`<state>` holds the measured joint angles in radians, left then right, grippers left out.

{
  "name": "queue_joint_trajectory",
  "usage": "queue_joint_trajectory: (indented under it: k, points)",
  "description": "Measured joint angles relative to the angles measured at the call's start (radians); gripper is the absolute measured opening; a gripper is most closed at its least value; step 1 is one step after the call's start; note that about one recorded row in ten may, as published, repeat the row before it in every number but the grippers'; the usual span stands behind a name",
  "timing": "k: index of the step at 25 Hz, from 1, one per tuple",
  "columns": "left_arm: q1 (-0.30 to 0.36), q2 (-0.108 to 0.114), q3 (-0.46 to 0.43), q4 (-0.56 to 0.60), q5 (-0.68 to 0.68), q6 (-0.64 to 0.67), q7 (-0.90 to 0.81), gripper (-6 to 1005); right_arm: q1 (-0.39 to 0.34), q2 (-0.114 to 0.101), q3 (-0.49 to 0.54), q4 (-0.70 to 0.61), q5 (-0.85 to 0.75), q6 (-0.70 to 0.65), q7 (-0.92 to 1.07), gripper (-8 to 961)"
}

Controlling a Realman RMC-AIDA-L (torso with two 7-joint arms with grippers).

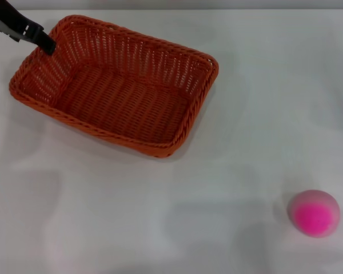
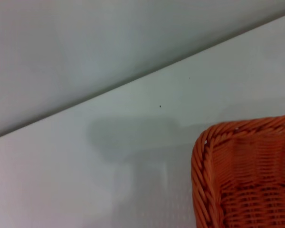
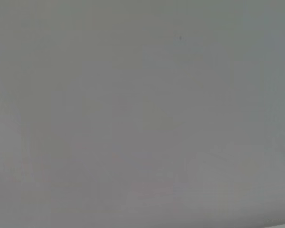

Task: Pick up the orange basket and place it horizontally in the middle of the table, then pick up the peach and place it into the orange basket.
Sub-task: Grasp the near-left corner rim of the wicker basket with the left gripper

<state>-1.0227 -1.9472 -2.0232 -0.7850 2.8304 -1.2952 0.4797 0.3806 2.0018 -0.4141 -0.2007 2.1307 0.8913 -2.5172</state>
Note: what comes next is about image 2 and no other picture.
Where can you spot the orange woven plastic basket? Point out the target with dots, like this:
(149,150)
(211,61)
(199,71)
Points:
(251,180)

